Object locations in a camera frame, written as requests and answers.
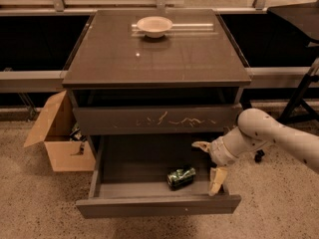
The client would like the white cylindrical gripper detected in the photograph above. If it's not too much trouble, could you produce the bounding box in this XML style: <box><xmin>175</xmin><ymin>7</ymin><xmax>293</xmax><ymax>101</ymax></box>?
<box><xmin>191</xmin><ymin>136</ymin><xmax>237</xmax><ymax>196</ymax></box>

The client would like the crushed green soda can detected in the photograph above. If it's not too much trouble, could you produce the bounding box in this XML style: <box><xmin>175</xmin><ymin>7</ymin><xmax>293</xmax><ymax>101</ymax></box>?
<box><xmin>166</xmin><ymin>167</ymin><xmax>196</xmax><ymax>189</ymax></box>

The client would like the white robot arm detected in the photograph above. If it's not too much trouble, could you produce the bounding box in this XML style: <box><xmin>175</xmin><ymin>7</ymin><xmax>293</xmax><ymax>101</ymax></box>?
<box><xmin>192</xmin><ymin>109</ymin><xmax>319</xmax><ymax>196</ymax></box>

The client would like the scratched grey top drawer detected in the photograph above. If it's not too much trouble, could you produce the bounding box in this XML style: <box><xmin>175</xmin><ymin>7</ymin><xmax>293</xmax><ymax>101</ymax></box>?
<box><xmin>73</xmin><ymin>105</ymin><xmax>242</xmax><ymax>135</ymax></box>

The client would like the open grey middle drawer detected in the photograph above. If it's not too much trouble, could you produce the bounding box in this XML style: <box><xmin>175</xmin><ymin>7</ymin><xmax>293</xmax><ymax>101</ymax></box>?
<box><xmin>76</xmin><ymin>133</ymin><xmax>241</xmax><ymax>218</ymax></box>

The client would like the dark grey drawer cabinet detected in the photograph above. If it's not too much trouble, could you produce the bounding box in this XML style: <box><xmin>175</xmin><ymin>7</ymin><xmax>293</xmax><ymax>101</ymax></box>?
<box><xmin>63</xmin><ymin>9</ymin><xmax>250</xmax><ymax>149</ymax></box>

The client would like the black rolling stand base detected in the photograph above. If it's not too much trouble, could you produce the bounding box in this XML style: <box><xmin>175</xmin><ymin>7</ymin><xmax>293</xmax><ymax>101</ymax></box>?
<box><xmin>242</xmin><ymin>73</ymin><xmax>319</xmax><ymax>163</ymax></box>

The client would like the white bowl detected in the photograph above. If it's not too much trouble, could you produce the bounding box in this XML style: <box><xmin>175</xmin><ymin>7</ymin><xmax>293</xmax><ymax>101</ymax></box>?
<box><xmin>137</xmin><ymin>16</ymin><xmax>172</xmax><ymax>38</ymax></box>

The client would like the open cardboard box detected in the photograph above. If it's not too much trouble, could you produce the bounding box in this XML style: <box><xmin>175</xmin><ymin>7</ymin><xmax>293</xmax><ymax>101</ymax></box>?
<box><xmin>24</xmin><ymin>91</ymin><xmax>96</xmax><ymax>172</ymax></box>

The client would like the dark table at right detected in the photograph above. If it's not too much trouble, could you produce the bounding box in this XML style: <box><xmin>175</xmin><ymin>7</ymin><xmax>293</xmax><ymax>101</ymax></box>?
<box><xmin>267</xmin><ymin>1</ymin><xmax>319</xmax><ymax>47</ymax></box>

